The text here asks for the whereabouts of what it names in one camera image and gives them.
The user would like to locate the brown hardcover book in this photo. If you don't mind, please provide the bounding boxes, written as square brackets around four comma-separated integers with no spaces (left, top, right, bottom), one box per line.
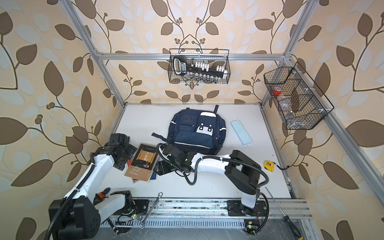
[125,144,158,182]

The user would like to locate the navy blue student backpack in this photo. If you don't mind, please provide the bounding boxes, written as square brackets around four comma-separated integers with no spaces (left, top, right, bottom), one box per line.
[152,105,227,155]

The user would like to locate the dark blue book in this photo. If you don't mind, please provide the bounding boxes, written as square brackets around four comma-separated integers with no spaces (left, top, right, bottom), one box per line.
[150,170,157,181]

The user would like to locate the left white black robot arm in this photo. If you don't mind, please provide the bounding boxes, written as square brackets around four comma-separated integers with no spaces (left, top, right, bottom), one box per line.
[45,134,137,240]

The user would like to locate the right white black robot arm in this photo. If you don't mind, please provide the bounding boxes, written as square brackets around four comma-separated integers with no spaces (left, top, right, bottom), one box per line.
[156,143,270,236]

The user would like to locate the red booklet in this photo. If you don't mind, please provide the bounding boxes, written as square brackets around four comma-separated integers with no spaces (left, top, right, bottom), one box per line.
[127,160,139,184]

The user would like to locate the silver combination wrench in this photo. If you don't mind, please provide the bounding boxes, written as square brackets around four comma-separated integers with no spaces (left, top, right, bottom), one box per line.
[139,192,163,230]

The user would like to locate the orange black pliers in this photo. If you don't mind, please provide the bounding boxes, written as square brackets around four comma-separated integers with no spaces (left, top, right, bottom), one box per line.
[93,188,111,205]

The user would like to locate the light green pencil case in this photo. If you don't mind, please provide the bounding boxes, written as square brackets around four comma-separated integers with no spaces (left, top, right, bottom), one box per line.
[231,120,253,146]

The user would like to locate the yellow tape measure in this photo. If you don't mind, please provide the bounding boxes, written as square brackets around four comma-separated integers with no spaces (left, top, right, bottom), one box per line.
[264,161,275,172]

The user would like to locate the red capped clear bottle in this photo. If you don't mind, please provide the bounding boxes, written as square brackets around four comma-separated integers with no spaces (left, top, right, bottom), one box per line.
[273,86,291,101]

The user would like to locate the black yellow screwdriver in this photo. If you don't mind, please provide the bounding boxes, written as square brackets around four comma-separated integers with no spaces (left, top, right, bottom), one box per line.
[265,187,304,240]

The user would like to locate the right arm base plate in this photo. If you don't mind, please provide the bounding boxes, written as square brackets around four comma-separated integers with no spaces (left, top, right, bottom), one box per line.
[227,200,267,217]

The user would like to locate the back wall wire basket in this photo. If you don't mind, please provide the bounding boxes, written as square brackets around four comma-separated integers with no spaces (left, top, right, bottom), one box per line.
[168,48,231,85]

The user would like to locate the wall wire basket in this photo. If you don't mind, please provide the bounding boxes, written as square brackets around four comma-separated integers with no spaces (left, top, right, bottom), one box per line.
[168,48,231,85]
[264,62,335,130]

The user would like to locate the black socket set rail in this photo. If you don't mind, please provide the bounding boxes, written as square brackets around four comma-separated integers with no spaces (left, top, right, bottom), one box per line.
[170,55,230,80]

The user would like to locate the right wall wire basket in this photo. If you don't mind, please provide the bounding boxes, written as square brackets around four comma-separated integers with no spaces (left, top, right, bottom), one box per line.
[264,62,335,130]

